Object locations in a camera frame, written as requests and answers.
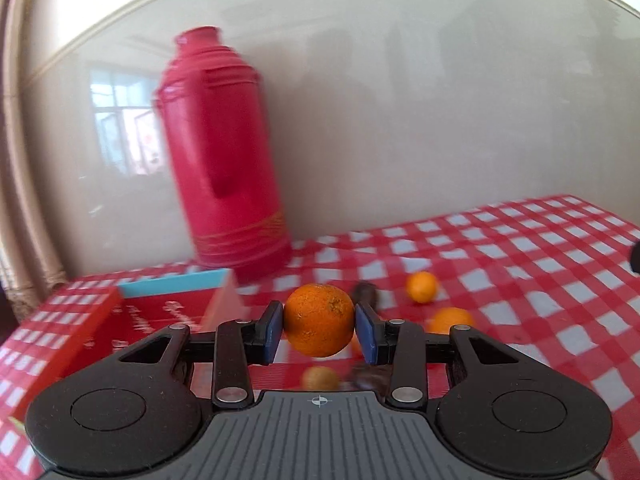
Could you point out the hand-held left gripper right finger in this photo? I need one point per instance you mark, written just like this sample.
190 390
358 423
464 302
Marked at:
364 335

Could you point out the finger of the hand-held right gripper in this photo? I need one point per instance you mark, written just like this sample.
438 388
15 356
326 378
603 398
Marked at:
636 259

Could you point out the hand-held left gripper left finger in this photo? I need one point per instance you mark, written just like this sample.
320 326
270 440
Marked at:
272 335

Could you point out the dark brown fruit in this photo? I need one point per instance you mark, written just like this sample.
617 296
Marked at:
372 379
364 292

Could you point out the large orange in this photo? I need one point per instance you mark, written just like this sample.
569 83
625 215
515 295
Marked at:
320 320

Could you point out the small mottled orange fruit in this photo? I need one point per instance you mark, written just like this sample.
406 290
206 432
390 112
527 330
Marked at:
320 378

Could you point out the small orange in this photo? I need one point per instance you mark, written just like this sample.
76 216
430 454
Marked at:
450 319
422 286

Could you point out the red cardboard box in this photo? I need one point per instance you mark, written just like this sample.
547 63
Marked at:
165 310

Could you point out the red white checkered tablecloth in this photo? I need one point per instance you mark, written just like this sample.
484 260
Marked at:
500 260

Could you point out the red thermos flask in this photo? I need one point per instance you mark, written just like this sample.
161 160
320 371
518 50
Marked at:
225 160

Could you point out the beige curtain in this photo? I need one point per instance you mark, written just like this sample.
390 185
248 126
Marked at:
30 210

